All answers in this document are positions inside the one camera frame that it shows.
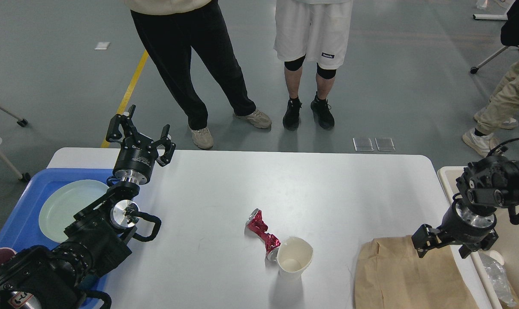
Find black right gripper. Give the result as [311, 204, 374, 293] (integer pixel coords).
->
[412, 202, 499, 259]

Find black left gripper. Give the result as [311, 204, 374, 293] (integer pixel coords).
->
[105, 104, 175, 185]

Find brown paper bag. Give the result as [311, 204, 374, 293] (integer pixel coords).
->
[354, 236, 478, 309]

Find green plate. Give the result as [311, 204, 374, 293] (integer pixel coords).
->
[39, 179, 108, 243]

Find crushed red can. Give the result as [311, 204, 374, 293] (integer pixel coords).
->
[246, 209, 281, 261]

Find white paper cup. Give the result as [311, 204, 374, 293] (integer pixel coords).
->
[277, 236, 314, 282]

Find aluminium foil tray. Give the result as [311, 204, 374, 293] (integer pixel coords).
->
[479, 254, 518, 308]

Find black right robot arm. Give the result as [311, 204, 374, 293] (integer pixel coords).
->
[412, 139, 519, 258]

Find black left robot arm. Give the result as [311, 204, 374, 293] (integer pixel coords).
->
[0, 106, 176, 309]

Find small white cup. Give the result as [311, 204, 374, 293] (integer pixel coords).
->
[487, 250, 505, 266]

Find beige plastic bin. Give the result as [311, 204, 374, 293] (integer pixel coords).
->
[437, 166, 519, 309]

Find person in black trousers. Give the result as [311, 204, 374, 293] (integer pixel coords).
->
[123, 0, 272, 151]

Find grey floor plate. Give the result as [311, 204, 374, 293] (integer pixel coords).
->
[353, 137, 374, 152]
[375, 138, 395, 152]

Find rolling stand leg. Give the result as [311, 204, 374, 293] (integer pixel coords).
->
[0, 105, 28, 127]

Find blue plastic tray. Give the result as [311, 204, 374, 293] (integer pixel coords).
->
[0, 168, 134, 309]

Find person in khaki trousers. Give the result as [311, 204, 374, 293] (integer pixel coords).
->
[462, 0, 519, 157]

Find person in white shorts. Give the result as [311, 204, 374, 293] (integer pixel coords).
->
[274, 0, 354, 130]

